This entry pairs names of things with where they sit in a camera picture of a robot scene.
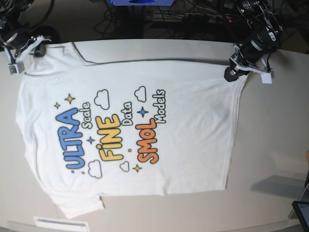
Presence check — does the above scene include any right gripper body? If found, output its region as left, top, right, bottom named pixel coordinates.
left=1, top=31, right=31, bottom=55

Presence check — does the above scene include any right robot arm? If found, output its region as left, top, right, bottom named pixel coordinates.
left=0, top=0, right=55, bottom=63

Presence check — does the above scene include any black power strip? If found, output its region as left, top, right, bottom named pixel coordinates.
left=184, top=13, right=223, bottom=24

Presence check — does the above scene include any black tablet device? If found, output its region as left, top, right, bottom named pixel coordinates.
left=292, top=201, right=309, bottom=232

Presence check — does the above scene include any white paper label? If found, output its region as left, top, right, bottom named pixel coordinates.
left=33, top=217, right=90, bottom=232

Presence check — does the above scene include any white printed T-shirt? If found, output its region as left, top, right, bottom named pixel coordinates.
left=16, top=43, right=247, bottom=218

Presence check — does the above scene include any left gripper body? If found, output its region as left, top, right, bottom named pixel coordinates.
left=239, top=33, right=278, bottom=64

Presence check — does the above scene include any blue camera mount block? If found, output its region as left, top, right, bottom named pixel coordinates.
left=109, top=0, right=174, bottom=6

